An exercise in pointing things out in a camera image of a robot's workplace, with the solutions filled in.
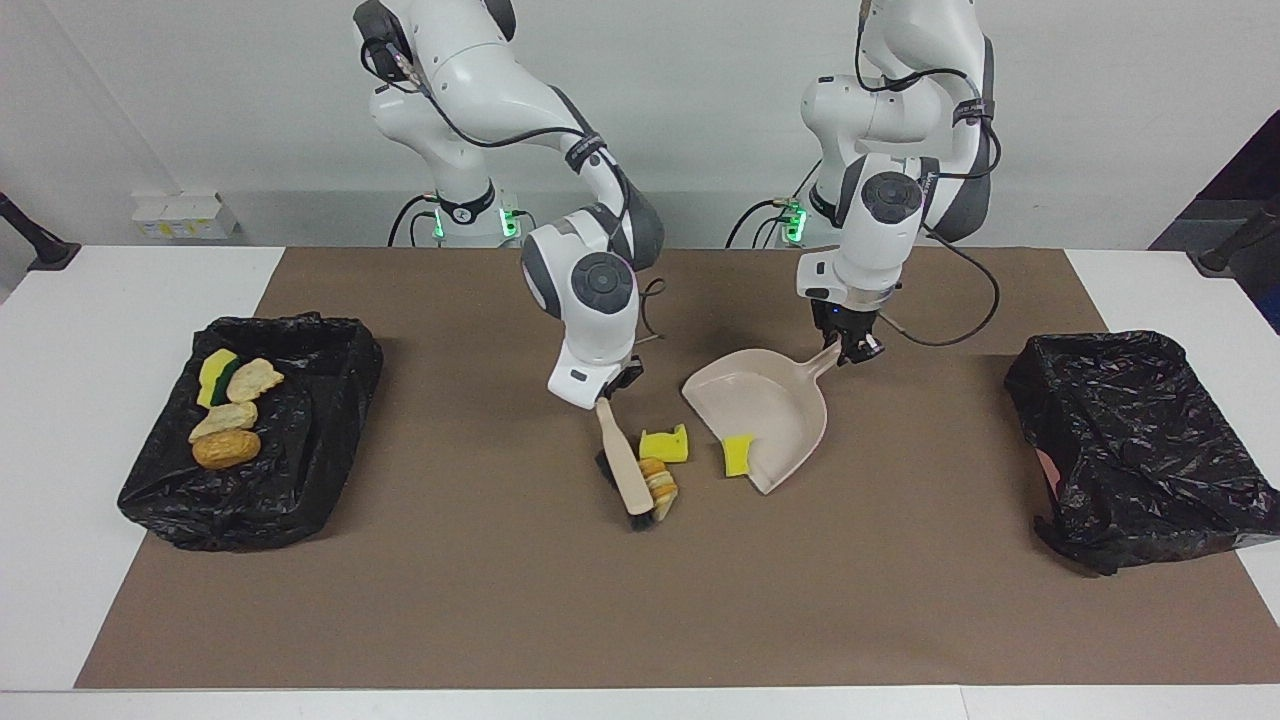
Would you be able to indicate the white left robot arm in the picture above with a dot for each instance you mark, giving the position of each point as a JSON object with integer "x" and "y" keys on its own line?
{"x": 890, "y": 200}

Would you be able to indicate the pale lobed bread chunk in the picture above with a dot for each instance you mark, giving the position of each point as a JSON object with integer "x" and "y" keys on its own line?
{"x": 255, "y": 380}

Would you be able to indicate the white wall socket box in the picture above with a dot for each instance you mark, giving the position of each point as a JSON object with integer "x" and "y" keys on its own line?
{"x": 180, "y": 215}

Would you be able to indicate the beige hand brush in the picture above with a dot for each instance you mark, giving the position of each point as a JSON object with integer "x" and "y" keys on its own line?
{"x": 625, "y": 465}

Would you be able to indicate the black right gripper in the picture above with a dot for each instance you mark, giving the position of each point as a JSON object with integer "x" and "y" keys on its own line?
{"x": 620, "y": 382}

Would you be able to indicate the curved yellow sponge piece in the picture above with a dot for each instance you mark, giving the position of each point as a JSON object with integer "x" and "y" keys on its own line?
{"x": 738, "y": 455}

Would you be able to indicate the yellow sponge piece green stripe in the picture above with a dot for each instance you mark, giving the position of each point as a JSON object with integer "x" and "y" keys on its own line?
{"x": 665, "y": 445}

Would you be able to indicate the black-bagged trash bin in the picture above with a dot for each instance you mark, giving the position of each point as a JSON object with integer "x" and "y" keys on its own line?
{"x": 300, "y": 470}

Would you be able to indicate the black-bagged bin with pink patch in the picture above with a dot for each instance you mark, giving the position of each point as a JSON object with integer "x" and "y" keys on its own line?
{"x": 1130, "y": 440}

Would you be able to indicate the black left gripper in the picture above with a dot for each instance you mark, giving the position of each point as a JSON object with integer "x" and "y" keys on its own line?
{"x": 845, "y": 320}

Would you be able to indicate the yellow green sponge block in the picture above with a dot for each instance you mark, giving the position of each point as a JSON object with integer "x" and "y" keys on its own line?
{"x": 212, "y": 375}

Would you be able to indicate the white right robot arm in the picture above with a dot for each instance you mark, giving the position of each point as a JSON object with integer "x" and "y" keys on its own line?
{"x": 590, "y": 290}

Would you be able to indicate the orange striped croissant piece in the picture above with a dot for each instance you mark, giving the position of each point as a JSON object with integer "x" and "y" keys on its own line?
{"x": 660, "y": 485}

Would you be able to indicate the brown bread roll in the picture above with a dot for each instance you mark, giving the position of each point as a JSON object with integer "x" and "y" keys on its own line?
{"x": 225, "y": 450}

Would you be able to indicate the pale squarish bread chunk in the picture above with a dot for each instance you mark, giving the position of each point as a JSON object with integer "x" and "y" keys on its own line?
{"x": 225, "y": 420}

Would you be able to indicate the brown table mat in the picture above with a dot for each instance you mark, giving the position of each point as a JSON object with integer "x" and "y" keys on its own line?
{"x": 500, "y": 620}

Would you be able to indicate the beige plastic dustpan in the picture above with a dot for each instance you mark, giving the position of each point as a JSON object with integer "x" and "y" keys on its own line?
{"x": 770, "y": 400}

